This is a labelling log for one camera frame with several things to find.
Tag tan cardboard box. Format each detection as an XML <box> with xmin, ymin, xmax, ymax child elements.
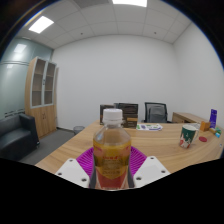
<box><xmin>199</xmin><ymin>120</ymin><xmax>212</xmax><ymax>132</ymax></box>

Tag ceiling air vent grille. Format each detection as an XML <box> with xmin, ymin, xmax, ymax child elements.
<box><xmin>73</xmin><ymin>0</ymin><xmax>113</xmax><ymax>9</ymax></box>

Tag grey waste bin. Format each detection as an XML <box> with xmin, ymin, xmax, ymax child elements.
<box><xmin>73</xmin><ymin>125</ymin><xmax>86</xmax><ymax>135</ymax></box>

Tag orange drink bottle white cap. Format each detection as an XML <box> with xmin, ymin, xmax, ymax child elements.
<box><xmin>92</xmin><ymin>108</ymin><xmax>132</xmax><ymax>191</ymax></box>

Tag rectangular ceiling light panel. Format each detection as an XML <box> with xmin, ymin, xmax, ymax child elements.
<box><xmin>111</xmin><ymin>0</ymin><xmax>148</xmax><ymax>8</ymax></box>
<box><xmin>28</xmin><ymin>15</ymin><xmax>55</xmax><ymax>34</ymax></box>

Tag black leather sofa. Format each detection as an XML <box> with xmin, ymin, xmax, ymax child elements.
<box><xmin>0</xmin><ymin>113</ymin><xmax>41</xmax><ymax>161</ymax></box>

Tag wooden side cabinet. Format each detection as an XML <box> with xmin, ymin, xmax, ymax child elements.
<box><xmin>171</xmin><ymin>111</ymin><xmax>206</xmax><ymax>124</ymax></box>

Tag dark brown standing box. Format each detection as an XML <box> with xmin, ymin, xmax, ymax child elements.
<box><xmin>99</xmin><ymin>104</ymin><xmax>116</xmax><ymax>126</ymax></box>

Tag white and green mug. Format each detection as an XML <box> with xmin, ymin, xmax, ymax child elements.
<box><xmin>179</xmin><ymin>124</ymin><xmax>200</xmax><ymax>149</ymax></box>

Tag grey mesh office chair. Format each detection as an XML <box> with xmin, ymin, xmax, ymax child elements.
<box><xmin>143</xmin><ymin>101</ymin><xmax>169</xmax><ymax>124</ymax></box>

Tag wooden shelf cabinet glass doors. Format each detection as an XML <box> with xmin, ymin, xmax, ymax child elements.
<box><xmin>24</xmin><ymin>55</ymin><xmax>58</xmax><ymax>139</ymax></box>

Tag brown cardboard carton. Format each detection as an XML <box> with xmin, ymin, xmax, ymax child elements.
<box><xmin>122</xmin><ymin>116</ymin><xmax>139</xmax><ymax>130</ymax></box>

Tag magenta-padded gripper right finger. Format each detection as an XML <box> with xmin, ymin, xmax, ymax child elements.
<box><xmin>128</xmin><ymin>145</ymin><xmax>172</xmax><ymax>190</ymax></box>

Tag purple standing box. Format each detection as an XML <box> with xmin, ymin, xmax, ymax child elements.
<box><xmin>209</xmin><ymin>108</ymin><xmax>218</xmax><ymax>129</ymax></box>

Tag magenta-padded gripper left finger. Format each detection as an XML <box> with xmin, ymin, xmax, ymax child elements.
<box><xmin>54</xmin><ymin>146</ymin><xmax>98</xmax><ymax>190</ymax></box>

